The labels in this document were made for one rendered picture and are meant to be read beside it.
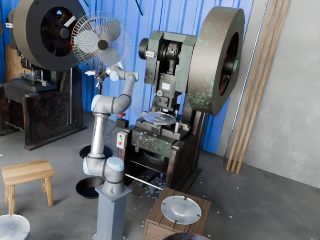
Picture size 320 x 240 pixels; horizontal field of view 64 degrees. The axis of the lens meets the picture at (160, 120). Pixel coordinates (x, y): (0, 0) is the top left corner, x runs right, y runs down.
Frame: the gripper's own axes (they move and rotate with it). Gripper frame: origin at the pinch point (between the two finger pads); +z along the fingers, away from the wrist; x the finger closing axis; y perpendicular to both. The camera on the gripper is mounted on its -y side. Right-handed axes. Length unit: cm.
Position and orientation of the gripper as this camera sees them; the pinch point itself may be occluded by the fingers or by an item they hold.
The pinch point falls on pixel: (90, 79)
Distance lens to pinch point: 231.1
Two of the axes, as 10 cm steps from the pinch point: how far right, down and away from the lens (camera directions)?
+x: 4.7, 7.0, 5.3
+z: -8.8, 3.2, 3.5
